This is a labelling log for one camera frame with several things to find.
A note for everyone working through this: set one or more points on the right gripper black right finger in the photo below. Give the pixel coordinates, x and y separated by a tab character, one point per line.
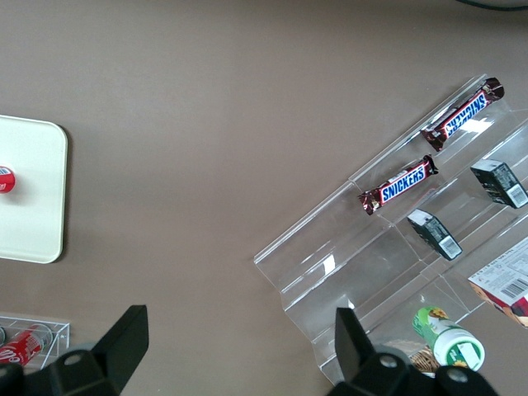
350	350

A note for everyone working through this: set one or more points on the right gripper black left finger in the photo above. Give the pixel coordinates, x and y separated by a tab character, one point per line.
123	346

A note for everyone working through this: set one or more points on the light wicker basket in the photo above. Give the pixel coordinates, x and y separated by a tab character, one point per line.
420	362

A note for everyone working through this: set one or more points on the cream plastic tray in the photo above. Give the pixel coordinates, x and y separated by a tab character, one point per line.
33	222

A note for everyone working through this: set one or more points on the clear acrylic bottle rack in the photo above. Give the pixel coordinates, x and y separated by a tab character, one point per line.
57	332

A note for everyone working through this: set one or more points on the clear acrylic stepped display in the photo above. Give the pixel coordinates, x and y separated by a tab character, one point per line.
330	268

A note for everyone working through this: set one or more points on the red cola bottle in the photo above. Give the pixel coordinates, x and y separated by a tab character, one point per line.
24	346

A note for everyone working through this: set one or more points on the green white plastic bottle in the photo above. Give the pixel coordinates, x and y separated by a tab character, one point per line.
449	336

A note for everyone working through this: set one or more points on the small black carton box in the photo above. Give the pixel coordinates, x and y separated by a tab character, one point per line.
435	235
497	183

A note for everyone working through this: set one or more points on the white red carton box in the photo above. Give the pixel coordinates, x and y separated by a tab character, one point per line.
503	284

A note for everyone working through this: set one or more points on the Snickers chocolate bar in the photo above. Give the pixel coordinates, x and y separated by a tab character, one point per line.
402	185
464	115

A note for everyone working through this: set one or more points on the small red white yogurt bottle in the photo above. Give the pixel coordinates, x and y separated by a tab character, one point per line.
6	179

